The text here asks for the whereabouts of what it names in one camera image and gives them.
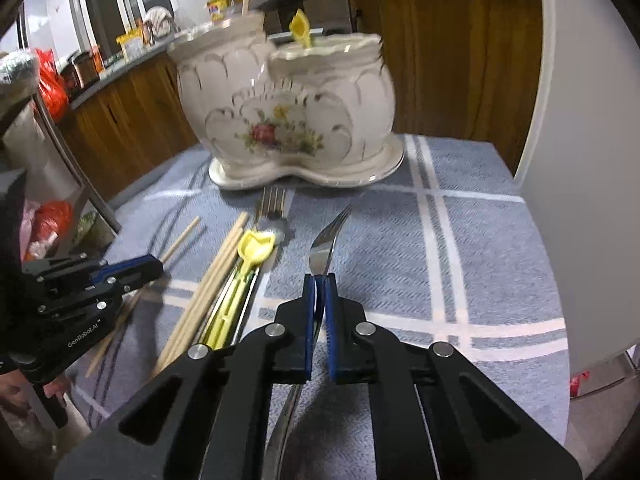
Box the grey plaid tablecloth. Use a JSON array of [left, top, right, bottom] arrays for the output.
[[65, 132, 573, 480]]

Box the yellow spoon with green handle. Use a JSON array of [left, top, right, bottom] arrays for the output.
[[202, 230, 277, 350]]

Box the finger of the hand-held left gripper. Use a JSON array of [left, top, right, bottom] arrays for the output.
[[22, 254, 165, 286], [37, 280, 146, 317]]

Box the wooden base cabinet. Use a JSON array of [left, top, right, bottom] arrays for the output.
[[59, 52, 201, 198], [347, 0, 544, 173]]

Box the yellow food package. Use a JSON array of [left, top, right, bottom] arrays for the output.
[[116, 29, 147, 55]]

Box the clear plastic bag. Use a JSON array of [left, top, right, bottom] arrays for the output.
[[0, 51, 41, 107]]

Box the steel storage rack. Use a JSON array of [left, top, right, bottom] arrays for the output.
[[0, 5, 123, 241]]

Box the floral ceramic utensil holder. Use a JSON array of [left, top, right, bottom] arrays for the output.
[[167, 10, 405, 191]]

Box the silver flower-headed spoon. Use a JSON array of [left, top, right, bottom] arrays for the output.
[[227, 227, 288, 346]]

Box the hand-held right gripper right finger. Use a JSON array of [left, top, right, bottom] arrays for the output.
[[324, 275, 583, 480]]

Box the silver fork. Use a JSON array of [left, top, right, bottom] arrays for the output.
[[262, 203, 355, 480]]

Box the red plastic bag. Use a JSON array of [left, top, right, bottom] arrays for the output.
[[22, 200, 76, 261], [34, 47, 71, 122]]

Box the gold fork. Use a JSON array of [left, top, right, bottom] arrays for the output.
[[255, 186, 288, 221]]

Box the grey kitchen countertop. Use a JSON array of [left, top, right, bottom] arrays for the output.
[[67, 0, 543, 111]]

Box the yellow tulip-shaped spoon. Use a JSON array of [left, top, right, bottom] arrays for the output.
[[290, 8, 313, 48]]

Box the grey white dish cloth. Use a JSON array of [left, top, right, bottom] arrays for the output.
[[145, 6, 177, 36]]

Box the person's left hand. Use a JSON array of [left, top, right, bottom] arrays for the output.
[[0, 362, 68, 411]]

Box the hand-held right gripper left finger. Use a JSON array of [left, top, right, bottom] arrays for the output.
[[52, 274, 326, 480]]

